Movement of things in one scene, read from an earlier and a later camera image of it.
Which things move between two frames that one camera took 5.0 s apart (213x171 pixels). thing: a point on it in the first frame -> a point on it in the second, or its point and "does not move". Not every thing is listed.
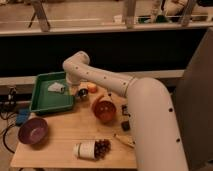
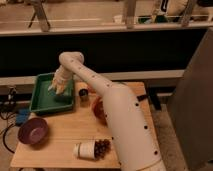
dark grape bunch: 101,147 does not move
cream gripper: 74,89 -> 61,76
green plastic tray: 43,99 does not move
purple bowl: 33,131 does not move
